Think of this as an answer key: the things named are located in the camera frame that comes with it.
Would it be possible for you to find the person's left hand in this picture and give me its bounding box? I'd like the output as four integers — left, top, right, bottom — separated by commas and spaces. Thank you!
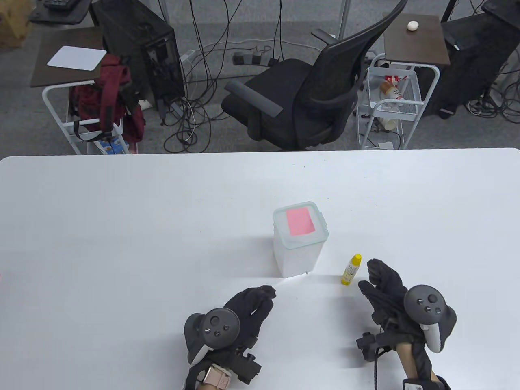
181, 285, 277, 390

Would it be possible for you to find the person's right hand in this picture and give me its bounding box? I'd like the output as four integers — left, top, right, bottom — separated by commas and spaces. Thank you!
357, 259, 457, 382

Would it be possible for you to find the yellow liquid glue tube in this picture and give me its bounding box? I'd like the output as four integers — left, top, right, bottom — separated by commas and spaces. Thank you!
340, 253, 362, 286

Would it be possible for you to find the clear plastic container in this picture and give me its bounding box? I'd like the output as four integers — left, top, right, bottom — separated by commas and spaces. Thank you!
273, 201, 329, 279

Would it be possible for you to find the pink card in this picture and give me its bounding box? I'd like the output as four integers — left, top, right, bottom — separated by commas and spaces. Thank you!
286, 207, 316, 237

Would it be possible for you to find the black wrist sensor box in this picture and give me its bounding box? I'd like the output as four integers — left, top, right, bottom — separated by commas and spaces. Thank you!
402, 378, 439, 390

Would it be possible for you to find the white bottle brown cap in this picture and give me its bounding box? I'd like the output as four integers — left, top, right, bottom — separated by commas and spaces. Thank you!
380, 80, 404, 102

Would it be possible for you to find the blue printed box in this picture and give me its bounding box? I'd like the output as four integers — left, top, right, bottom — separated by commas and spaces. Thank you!
97, 136, 130, 155

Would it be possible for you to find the black mesh office chair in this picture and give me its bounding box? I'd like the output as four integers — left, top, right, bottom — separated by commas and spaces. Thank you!
221, 0, 409, 152

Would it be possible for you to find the white basket cart brown top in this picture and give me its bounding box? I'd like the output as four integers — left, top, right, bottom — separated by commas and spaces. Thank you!
357, 13, 451, 151

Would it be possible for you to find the dark red backpack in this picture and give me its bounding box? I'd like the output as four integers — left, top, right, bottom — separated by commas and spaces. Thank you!
68, 54, 146, 143

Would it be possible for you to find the large black case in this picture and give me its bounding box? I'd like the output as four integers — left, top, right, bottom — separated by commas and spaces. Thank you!
422, 0, 520, 119

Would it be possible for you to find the grey metal pole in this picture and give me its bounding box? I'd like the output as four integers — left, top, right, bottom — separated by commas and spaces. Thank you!
338, 0, 351, 40

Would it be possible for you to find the black computer tower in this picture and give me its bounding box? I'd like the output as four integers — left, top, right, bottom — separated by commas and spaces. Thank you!
89, 0, 188, 111

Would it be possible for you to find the white mouse pad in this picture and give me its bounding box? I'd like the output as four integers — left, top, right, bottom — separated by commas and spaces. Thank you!
47, 46, 107, 72

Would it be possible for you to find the white side table brown top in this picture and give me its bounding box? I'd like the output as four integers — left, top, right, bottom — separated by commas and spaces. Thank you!
29, 27, 141, 156

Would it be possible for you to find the brown cardboard box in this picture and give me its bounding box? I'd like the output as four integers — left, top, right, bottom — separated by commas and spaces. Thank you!
0, 3, 31, 49

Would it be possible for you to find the black ring controller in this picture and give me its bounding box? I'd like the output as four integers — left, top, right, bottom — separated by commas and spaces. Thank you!
184, 308, 241, 365
403, 284, 457, 354

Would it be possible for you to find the black glove cable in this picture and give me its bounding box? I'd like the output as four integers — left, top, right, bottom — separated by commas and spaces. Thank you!
372, 345, 392, 390

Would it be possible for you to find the pink strap wristwatch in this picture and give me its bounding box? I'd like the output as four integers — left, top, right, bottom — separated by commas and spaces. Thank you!
202, 364, 233, 390

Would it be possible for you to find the tangle of black cables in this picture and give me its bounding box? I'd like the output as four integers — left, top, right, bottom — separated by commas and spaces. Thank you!
465, 61, 520, 123
156, 0, 285, 154

